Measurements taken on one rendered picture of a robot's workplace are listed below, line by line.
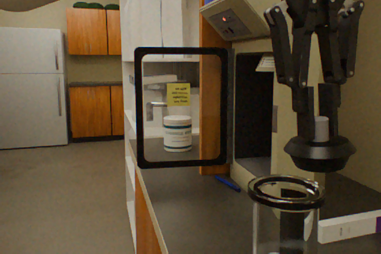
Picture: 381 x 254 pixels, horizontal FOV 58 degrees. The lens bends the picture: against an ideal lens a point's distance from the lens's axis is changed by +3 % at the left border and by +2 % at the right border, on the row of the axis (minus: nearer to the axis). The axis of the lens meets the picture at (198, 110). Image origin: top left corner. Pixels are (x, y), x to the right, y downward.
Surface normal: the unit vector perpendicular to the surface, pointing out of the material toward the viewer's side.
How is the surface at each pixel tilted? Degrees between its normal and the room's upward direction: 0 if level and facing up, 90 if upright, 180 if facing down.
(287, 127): 90
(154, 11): 83
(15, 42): 90
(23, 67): 90
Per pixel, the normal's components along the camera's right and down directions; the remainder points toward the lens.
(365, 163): -0.96, 0.04
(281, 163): 0.28, 0.14
